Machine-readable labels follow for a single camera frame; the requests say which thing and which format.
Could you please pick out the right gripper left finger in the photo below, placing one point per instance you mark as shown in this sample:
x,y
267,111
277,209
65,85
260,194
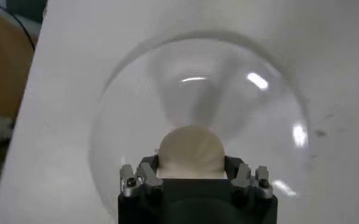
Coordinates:
x,y
136,179

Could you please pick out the white round plate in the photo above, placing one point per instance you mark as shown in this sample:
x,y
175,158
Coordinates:
x,y
136,121

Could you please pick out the white steamed baozi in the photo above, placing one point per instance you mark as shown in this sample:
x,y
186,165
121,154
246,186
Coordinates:
x,y
191,152

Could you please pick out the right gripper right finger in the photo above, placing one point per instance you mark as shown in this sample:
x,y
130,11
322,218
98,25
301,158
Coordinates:
x,y
252,179

